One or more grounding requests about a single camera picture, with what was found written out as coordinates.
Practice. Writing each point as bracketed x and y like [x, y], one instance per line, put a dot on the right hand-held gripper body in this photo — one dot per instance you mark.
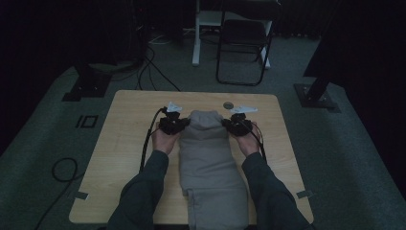
[241, 124]

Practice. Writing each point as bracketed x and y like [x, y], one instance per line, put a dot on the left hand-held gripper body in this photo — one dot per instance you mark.
[170, 123]

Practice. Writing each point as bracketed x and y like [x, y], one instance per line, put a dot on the grey sweatpants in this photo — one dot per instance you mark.
[210, 172]

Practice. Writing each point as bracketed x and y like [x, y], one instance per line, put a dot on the person's left hand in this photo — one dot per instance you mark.
[164, 142]

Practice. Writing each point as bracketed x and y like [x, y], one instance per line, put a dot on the person's right hand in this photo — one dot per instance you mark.
[247, 143]

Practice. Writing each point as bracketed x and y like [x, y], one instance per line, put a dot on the round grey table grommet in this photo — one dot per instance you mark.
[228, 105]

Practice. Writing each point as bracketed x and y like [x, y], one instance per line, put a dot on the slanted black stand with base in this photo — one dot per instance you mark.
[316, 92]

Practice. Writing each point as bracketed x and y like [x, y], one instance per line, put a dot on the black folding chair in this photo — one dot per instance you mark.
[244, 41]

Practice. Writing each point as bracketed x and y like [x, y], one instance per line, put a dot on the black stand with flat base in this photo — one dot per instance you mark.
[87, 84]

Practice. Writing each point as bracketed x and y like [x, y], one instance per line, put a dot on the white desk frame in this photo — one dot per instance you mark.
[199, 28]

